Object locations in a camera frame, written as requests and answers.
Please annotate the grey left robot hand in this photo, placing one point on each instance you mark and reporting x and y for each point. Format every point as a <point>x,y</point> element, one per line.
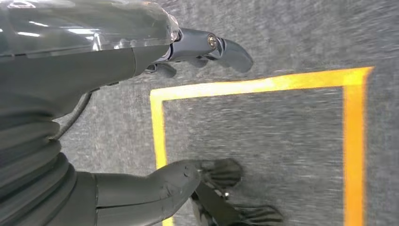
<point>62,68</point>

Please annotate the black robot foot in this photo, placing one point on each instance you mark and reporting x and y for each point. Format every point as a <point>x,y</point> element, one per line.
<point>218,206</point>

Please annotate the yellow floor tape square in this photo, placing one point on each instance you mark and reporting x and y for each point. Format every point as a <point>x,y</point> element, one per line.
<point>353,140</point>

